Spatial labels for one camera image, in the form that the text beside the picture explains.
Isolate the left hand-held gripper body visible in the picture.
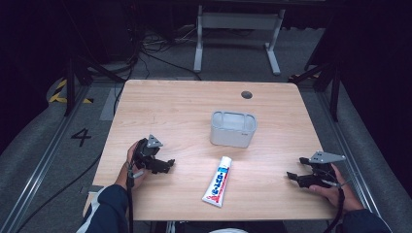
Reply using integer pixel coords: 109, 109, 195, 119
132, 134, 164, 170

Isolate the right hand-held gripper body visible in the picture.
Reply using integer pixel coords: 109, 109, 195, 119
305, 150, 347, 189

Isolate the white toothpaste tube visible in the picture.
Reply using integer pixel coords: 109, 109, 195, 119
201, 155, 233, 209

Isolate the grey plastic container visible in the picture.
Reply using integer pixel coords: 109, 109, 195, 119
209, 110, 258, 150

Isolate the person's right hand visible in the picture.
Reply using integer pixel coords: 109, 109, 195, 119
308, 164, 364, 214

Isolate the person's left hand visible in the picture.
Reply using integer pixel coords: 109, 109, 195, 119
118, 141, 149, 191

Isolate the grey floor tape patch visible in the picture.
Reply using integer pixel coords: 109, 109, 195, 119
98, 86, 123, 122

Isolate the black metal stand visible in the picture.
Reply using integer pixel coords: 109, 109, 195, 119
287, 60, 342, 123
63, 55, 125, 117

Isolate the yellow black floor tape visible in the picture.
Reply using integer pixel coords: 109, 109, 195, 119
48, 79, 95, 105

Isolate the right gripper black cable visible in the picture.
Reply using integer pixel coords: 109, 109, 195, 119
322, 179, 352, 233

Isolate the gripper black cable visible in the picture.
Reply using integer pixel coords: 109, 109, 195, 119
322, 179, 352, 233
126, 163, 145, 233

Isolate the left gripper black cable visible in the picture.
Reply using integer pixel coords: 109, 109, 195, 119
126, 163, 145, 233

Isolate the black floor cable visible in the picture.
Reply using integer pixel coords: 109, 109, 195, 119
15, 151, 103, 233

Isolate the bundle of black floor cables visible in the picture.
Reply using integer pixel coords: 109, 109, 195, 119
111, 18, 203, 116

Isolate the grey metal desk frame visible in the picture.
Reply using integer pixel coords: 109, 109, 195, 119
192, 4, 287, 77

